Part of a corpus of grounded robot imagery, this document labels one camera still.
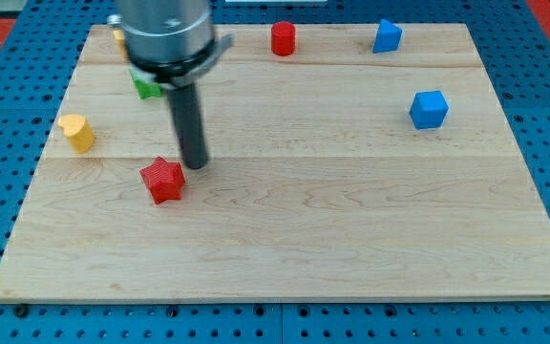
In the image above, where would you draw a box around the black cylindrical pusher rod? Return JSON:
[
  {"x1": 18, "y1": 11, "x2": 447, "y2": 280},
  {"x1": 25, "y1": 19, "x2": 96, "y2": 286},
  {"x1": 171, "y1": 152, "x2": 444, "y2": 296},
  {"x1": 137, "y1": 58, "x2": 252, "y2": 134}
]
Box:
[{"x1": 167, "y1": 83, "x2": 208, "y2": 169}]

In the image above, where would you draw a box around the red star block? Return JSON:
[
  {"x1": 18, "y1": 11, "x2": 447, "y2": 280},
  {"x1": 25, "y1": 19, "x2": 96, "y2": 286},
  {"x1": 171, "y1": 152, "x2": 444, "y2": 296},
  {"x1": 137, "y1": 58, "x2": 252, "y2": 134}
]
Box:
[{"x1": 139, "y1": 157, "x2": 185, "y2": 204}]

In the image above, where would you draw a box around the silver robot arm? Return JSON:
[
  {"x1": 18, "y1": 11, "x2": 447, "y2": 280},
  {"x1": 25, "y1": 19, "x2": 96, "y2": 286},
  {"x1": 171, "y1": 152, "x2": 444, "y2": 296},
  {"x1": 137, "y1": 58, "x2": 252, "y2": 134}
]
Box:
[{"x1": 107, "y1": 0, "x2": 233, "y2": 169}]

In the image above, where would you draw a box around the yellow block behind arm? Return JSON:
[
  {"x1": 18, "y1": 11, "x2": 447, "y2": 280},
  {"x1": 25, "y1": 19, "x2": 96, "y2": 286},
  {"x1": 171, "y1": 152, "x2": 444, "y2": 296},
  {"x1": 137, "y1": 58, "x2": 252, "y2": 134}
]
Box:
[{"x1": 113, "y1": 29, "x2": 128, "y2": 59}]

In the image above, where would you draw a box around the green star block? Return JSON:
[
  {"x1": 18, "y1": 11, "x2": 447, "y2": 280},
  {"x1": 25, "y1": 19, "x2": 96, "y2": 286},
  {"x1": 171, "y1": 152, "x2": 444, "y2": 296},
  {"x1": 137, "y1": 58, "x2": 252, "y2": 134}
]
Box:
[{"x1": 129, "y1": 66, "x2": 162, "y2": 99}]

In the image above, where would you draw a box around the yellow heart block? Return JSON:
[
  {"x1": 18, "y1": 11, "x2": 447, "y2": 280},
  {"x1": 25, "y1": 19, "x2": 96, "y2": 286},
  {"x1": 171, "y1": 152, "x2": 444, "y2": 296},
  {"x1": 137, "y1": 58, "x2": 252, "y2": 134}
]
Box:
[{"x1": 57, "y1": 114, "x2": 95, "y2": 154}]

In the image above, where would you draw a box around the red cylinder block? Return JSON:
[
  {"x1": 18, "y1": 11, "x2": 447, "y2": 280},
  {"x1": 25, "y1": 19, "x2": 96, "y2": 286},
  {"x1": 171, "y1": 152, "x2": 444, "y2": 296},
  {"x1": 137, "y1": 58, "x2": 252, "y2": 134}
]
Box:
[{"x1": 270, "y1": 21, "x2": 296, "y2": 56}]

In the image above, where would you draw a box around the wooden board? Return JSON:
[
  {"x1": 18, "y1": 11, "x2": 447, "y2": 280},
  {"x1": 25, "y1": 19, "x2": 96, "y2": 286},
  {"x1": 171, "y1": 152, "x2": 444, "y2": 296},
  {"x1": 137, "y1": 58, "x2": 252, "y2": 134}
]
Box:
[{"x1": 0, "y1": 24, "x2": 550, "y2": 304}]

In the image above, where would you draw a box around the blue triangular prism block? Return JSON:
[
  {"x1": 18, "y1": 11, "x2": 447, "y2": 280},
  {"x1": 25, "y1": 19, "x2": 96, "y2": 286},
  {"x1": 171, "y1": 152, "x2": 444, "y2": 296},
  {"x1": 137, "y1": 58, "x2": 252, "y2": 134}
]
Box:
[{"x1": 372, "y1": 19, "x2": 403, "y2": 54}]

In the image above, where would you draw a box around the blue cube block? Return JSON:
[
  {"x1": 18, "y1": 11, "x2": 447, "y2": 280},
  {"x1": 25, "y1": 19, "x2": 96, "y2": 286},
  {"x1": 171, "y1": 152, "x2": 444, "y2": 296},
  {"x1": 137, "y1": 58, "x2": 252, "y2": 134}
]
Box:
[{"x1": 410, "y1": 91, "x2": 449, "y2": 130}]

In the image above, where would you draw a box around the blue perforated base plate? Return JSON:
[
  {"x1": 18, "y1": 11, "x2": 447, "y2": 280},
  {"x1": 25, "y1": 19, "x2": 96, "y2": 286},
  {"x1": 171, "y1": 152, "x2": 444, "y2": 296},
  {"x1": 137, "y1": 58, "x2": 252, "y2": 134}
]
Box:
[{"x1": 0, "y1": 0, "x2": 550, "y2": 343}]

